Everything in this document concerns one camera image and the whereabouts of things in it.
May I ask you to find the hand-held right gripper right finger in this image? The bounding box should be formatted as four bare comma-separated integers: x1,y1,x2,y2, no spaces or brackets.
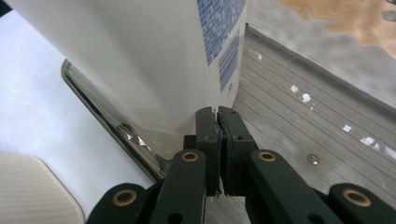
218,105,259,196

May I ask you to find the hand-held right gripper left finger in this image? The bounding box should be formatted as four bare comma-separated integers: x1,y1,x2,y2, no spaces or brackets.
183,106,223,197

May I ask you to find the ribbed metal tray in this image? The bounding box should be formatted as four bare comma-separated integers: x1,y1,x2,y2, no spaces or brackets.
61,22,396,224

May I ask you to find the white plastic packet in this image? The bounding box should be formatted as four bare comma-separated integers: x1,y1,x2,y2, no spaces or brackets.
3,0,249,158

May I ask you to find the cream ribbed plastic container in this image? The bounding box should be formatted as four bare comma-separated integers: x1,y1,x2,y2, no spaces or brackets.
0,150,86,224

